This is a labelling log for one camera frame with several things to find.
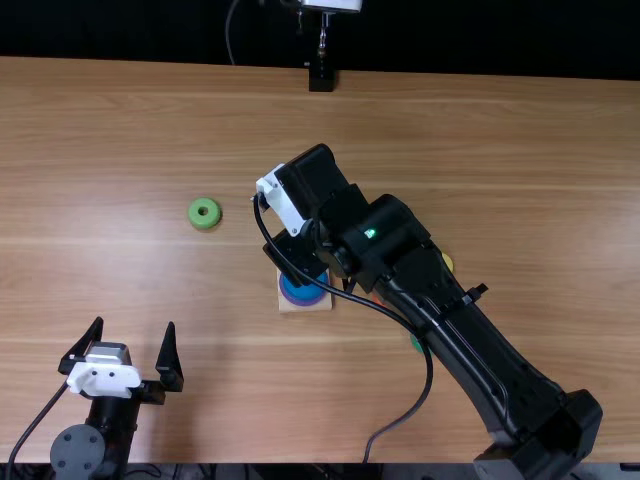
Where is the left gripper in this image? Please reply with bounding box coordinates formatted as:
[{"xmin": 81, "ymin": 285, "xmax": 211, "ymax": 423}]
[{"xmin": 57, "ymin": 316, "xmax": 185, "ymax": 406}]

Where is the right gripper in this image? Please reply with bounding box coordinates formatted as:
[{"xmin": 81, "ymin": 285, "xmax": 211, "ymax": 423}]
[{"xmin": 262, "ymin": 143, "xmax": 352, "ymax": 282}]

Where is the light blue ring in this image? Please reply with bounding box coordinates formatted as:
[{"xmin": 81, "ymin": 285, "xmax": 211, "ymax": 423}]
[{"xmin": 285, "ymin": 269, "xmax": 331, "ymax": 297}]

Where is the wooden peg base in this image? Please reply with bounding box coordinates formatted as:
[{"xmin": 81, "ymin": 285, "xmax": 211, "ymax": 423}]
[{"xmin": 277, "ymin": 267, "xmax": 334, "ymax": 316}]

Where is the black clamp stand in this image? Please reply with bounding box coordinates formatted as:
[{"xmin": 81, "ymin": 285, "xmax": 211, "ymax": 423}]
[{"xmin": 297, "ymin": 0, "xmax": 364, "ymax": 93}]

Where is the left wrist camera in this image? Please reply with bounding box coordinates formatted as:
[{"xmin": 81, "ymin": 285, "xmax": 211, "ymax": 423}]
[{"xmin": 65, "ymin": 352, "xmax": 142, "ymax": 400}]

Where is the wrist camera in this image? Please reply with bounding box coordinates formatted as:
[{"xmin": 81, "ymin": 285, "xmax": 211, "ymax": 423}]
[
  {"xmin": 65, "ymin": 352, "xmax": 142, "ymax": 400},
  {"xmin": 255, "ymin": 163, "xmax": 314, "ymax": 238}
]

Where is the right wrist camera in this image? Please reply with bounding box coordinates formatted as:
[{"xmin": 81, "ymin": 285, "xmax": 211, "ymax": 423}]
[{"xmin": 255, "ymin": 163, "xmax": 314, "ymax": 238}]

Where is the purple ring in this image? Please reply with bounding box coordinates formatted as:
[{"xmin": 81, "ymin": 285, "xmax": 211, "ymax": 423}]
[{"xmin": 278, "ymin": 287, "xmax": 327, "ymax": 308}]

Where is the light green ring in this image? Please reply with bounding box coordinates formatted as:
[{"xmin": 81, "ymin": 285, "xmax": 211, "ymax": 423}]
[{"xmin": 187, "ymin": 197, "xmax": 223, "ymax": 233}]

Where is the black cable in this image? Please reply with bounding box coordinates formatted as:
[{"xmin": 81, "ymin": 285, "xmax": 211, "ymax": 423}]
[
  {"xmin": 252, "ymin": 193, "xmax": 435, "ymax": 464},
  {"xmin": 3, "ymin": 380, "xmax": 71, "ymax": 480}
]

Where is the thin hanging cable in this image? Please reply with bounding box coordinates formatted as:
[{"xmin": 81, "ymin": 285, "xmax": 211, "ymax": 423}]
[{"xmin": 224, "ymin": 0, "xmax": 242, "ymax": 66}]

